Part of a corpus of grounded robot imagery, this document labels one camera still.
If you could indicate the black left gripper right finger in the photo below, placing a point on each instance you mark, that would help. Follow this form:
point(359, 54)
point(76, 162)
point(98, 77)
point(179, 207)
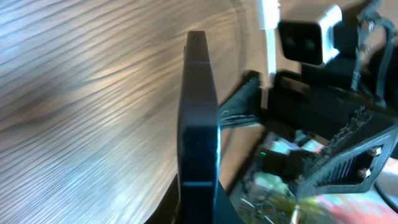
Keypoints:
point(225, 213)

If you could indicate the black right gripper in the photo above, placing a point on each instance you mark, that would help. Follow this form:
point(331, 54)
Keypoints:
point(366, 130)

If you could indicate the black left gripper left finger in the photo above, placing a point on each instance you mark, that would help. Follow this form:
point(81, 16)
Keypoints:
point(165, 211)

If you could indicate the Galaxy S24 smartphone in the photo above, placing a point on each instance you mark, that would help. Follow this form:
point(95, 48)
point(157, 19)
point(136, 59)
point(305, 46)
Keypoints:
point(198, 134)

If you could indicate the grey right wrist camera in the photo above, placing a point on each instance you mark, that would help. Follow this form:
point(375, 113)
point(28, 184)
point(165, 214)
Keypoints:
point(307, 33)

